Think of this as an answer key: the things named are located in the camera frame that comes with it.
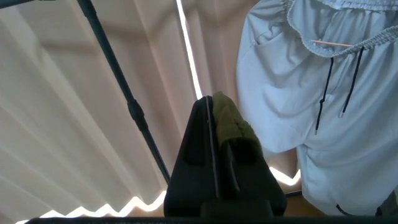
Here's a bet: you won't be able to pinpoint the black clothes rack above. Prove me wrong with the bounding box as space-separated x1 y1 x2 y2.
0 0 302 198

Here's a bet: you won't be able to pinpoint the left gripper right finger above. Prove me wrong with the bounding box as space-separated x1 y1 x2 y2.
219 138 287 218

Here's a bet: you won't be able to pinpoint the pale grey shorts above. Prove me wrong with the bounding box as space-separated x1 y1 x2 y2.
235 0 398 217

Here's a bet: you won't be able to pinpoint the beige curtain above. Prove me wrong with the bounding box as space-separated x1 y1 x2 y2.
0 0 302 218

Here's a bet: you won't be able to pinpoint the green garment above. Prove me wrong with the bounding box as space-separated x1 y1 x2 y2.
212 91 264 159

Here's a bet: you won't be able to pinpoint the pink clothes hanger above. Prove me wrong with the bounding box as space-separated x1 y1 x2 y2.
310 39 354 48

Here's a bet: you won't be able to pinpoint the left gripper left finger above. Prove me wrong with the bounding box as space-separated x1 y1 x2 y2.
164 95 219 218

